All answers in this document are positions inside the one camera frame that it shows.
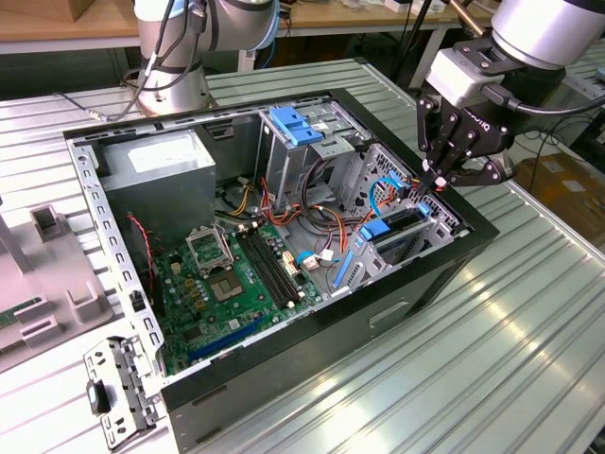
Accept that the metal locking lever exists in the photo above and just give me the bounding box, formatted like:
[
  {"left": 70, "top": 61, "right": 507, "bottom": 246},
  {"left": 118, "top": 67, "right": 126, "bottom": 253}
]
[{"left": 213, "top": 219, "right": 238, "bottom": 269}]

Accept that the black cable bundle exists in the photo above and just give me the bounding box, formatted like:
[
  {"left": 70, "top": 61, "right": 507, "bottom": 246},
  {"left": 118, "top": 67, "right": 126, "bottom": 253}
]
[{"left": 301, "top": 158, "right": 344, "bottom": 224}]

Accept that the orange red wire bundle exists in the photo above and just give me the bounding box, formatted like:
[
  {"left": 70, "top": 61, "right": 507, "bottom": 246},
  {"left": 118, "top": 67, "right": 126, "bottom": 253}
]
[{"left": 258, "top": 175, "right": 366, "bottom": 253}]

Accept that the grey metal drive cage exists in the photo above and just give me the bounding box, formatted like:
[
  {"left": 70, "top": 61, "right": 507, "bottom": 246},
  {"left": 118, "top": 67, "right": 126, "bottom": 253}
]
[{"left": 257, "top": 101, "right": 373, "bottom": 214}]

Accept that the CPU socket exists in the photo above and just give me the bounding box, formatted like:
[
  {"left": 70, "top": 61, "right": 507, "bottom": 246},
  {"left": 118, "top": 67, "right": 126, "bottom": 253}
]
[{"left": 206, "top": 268, "right": 246, "bottom": 305}]

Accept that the grey power supply unit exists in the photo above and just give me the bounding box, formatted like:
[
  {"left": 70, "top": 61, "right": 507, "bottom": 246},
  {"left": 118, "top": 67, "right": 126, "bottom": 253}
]
[{"left": 96, "top": 130, "right": 217, "bottom": 237}]

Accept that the orange red yellow power wire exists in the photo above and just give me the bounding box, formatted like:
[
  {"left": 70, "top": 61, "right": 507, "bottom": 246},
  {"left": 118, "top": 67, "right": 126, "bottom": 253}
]
[{"left": 361, "top": 175, "right": 441, "bottom": 226}]

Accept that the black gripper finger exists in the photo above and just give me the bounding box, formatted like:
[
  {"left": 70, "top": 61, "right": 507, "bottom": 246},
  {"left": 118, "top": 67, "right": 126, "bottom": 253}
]
[
  {"left": 417, "top": 96, "right": 476, "bottom": 189},
  {"left": 442, "top": 157, "right": 510, "bottom": 190}
]

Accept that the blue plastic drive latch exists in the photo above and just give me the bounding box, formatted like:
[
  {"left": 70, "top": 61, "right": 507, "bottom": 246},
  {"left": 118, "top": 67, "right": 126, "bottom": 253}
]
[{"left": 270, "top": 107, "right": 323, "bottom": 148}]

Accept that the grey metal disk bay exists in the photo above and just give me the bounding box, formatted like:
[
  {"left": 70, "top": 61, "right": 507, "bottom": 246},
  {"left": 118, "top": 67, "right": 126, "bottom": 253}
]
[{"left": 329, "top": 141, "right": 475, "bottom": 298}]

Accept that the yellow orange wire bundle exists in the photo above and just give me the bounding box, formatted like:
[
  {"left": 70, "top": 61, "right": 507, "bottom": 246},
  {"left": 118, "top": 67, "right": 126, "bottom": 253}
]
[{"left": 225, "top": 176, "right": 259, "bottom": 218}]

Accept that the green RAM stick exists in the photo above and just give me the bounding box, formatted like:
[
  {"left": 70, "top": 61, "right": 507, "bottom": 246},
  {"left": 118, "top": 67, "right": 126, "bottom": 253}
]
[{"left": 0, "top": 295, "right": 43, "bottom": 330}]

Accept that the hard disk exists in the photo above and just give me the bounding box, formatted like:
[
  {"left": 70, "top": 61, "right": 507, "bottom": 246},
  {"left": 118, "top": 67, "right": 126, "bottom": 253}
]
[{"left": 333, "top": 198, "right": 431, "bottom": 289}]

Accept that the RAM slot with white clips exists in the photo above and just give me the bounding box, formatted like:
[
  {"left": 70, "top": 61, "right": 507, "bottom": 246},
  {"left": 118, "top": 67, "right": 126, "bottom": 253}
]
[
  {"left": 239, "top": 225, "right": 297, "bottom": 307},
  {"left": 251, "top": 220, "right": 308, "bottom": 300}
]

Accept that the metal expansion slot retainer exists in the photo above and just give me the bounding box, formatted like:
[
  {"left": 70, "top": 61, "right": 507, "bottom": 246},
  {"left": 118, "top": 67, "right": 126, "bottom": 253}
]
[{"left": 82, "top": 334, "right": 166, "bottom": 449}]

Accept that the blue expansion slot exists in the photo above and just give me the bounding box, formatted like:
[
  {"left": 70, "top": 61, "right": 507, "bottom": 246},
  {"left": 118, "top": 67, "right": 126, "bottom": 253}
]
[{"left": 187, "top": 313, "right": 267, "bottom": 364}]

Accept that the black cable with metal plug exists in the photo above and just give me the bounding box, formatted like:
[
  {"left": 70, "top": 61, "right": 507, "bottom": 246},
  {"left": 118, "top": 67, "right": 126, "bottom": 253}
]
[{"left": 52, "top": 89, "right": 143, "bottom": 123}]

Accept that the metal socket cover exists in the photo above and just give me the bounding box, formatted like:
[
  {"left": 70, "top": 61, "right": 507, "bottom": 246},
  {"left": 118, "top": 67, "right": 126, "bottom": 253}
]
[{"left": 184, "top": 225, "right": 236, "bottom": 278}]

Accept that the small blue wire connector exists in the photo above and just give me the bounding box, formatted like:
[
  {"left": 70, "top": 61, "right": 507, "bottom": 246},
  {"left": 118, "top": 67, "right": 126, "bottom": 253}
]
[{"left": 296, "top": 249, "right": 337, "bottom": 271}]

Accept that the blue flat data wire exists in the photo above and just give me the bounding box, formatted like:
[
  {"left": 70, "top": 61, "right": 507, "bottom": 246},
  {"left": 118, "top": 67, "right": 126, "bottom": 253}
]
[{"left": 367, "top": 172, "right": 411, "bottom": 219}]

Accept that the large cardboard box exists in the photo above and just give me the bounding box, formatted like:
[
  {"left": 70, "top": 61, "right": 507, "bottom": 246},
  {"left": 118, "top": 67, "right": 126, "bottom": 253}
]
[{"left": 512, "top": 150, "right": 605, "bottom": 237}]

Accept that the grey parts rack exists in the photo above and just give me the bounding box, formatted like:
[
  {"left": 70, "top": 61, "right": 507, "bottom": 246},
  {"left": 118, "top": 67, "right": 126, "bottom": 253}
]
[{"left": 0, "top": 196, "right": 115, "bottom": 368}]

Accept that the black open PC case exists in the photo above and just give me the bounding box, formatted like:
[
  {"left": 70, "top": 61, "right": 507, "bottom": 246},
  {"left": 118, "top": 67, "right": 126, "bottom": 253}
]
[{"left": 62, "top": 86, "right": 501, "bottom": 454}]

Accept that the red black twisted wire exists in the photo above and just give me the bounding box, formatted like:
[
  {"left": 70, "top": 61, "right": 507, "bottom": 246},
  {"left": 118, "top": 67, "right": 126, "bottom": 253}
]
[{"left": 126, "top": 212, "right": 162, "bottom": 297}]

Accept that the metal slat side table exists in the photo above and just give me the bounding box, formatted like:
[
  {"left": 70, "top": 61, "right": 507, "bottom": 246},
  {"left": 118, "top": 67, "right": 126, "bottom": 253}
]
[{"left": 560, "top": 40, "right": 605, "bottom": 103}]

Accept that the green motherboard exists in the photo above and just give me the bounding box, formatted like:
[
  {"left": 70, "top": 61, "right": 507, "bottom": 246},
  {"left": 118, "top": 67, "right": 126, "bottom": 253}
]
[{"left": 153, "top": 221, "right": 325, "bottom": 375}]

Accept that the black case fan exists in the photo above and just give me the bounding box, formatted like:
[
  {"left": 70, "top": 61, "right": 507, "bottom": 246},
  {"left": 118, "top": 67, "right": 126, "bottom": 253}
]
[{"left": 123, "top": 215, "right": 166, "bottom": 319}]

